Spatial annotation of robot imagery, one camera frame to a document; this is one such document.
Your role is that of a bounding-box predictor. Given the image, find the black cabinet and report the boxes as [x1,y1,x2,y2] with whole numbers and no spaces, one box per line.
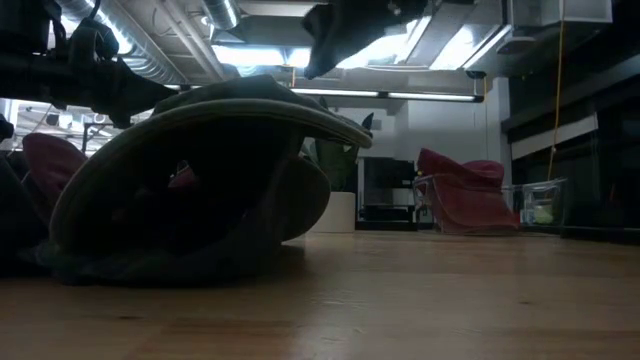
[357,156,420,232]

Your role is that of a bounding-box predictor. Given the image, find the dark green baseball cap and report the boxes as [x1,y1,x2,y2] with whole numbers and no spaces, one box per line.
[0,152,51,274]
[301,2,426,80]
[47,73,375,287]

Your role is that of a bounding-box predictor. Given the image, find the silver ventilation duct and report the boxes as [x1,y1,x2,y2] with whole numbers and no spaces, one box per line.
[49,0,194,86]
[199,0,242,31]

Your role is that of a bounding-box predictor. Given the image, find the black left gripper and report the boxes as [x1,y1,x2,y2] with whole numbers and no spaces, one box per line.
[49,17,179,129]

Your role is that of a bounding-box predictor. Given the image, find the clear plastic bin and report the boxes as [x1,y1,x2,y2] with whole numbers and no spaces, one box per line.
[412,172,570,237]

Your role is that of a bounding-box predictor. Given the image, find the maroon baseball cap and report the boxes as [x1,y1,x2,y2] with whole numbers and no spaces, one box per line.
[22,132,197,224]
[416,147,521,236]

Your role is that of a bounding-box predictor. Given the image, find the yellow cable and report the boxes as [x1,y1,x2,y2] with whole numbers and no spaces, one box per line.
[546,0,567,181]

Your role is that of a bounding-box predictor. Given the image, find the black aluminium table frame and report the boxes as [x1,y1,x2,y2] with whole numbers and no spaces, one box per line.
[354,218,640,247]

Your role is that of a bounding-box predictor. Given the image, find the long linear ceiling lamp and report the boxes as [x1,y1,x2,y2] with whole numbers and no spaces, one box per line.
[289,87,484,104]

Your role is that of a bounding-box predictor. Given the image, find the snake plant in white pot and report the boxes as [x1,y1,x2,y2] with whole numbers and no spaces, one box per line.
[299,97,375,234]

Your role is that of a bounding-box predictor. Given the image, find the bright ceiling light panel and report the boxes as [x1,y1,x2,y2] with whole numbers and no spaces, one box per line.
[429,22,514,71]
[209,43,314,70]

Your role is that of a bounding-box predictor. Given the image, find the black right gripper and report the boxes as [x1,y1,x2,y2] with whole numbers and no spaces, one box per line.
[349,0,432,19]

